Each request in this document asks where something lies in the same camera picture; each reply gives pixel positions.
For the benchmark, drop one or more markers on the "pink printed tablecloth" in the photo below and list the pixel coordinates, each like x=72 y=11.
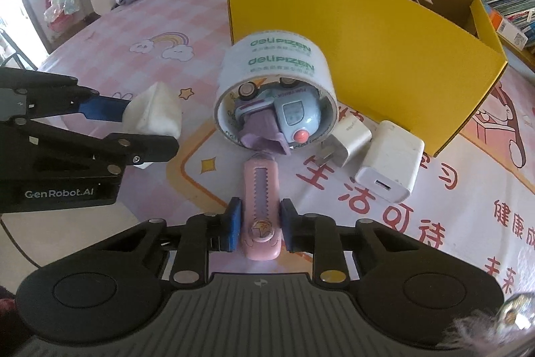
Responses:
x=83 y=60

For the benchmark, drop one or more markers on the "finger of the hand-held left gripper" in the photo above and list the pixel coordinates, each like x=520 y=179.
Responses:
x=142 y=148
x=104 y=106

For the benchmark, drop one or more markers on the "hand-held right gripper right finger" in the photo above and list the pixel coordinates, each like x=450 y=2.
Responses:
x=288 y=225

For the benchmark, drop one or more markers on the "grey fluffy charm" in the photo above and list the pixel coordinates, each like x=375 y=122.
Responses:
x=480 y=325

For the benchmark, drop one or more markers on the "large white charger adapter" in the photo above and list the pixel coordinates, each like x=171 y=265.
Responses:
x=393 y=156

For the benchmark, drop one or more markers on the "pink utility knife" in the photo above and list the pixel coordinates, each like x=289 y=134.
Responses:
x=261 y=190

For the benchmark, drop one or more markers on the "blue purple toy truck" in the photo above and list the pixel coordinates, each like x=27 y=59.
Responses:
x=292 y=110

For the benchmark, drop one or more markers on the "white squishy block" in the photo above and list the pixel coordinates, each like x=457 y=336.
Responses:
x=154 y=110

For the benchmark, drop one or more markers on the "small white plug charger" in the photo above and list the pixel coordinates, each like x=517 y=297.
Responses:
x=349 y=135

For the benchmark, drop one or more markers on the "yellow cardboard box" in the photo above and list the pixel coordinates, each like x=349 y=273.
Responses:
x=397 y=60

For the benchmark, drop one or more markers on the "orange white carton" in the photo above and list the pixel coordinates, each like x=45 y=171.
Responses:
x=512 y=33

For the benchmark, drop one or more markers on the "clear tape roll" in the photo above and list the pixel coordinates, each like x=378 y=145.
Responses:
x=271 y=60

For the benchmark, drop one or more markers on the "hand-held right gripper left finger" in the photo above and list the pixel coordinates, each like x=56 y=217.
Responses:
x=233 y=223

